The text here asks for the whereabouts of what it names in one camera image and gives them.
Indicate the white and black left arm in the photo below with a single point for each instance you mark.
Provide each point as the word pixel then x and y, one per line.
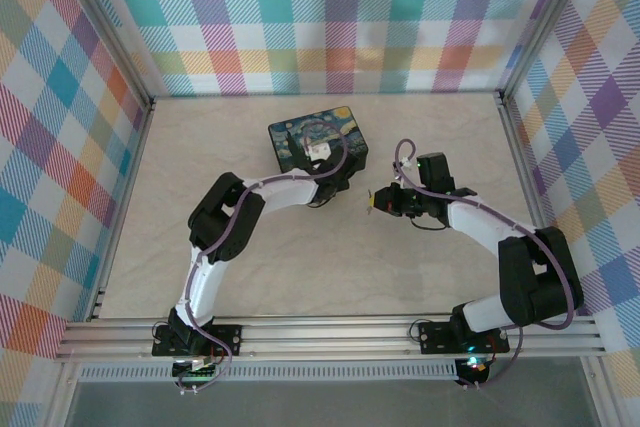
pixel 290 194

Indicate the aluminium frame post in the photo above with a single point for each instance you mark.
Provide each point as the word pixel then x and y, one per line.
pixel 110 32
pixel 545 22

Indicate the aluminium side frame rail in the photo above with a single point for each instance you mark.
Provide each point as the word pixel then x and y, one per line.
pixel 515 147
pixel 125 207

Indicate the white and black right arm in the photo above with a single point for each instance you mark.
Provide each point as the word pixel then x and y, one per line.
pixel 480 222

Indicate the aluminium front frame rail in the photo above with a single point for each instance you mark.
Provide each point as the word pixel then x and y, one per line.
pixel 325 337

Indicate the black box with painting lid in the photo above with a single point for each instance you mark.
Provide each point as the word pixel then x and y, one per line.
pixel 352 119

